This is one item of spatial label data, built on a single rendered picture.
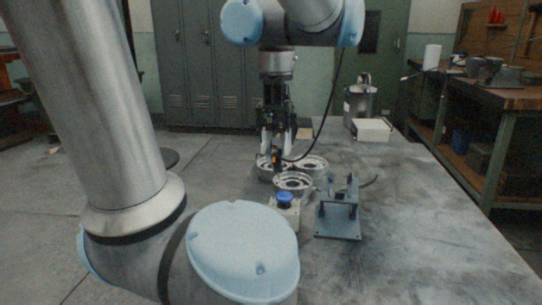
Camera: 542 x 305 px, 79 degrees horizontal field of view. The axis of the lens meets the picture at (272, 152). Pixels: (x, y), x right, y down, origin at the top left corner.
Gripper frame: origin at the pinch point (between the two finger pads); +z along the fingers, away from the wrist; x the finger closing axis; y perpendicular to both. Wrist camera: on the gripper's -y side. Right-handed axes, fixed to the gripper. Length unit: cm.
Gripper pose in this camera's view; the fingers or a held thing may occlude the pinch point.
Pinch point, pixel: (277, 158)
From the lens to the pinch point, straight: 77.3
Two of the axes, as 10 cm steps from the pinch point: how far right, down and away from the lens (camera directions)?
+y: -1.7, 3.6, -9.2
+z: 0.0, 9.3, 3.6
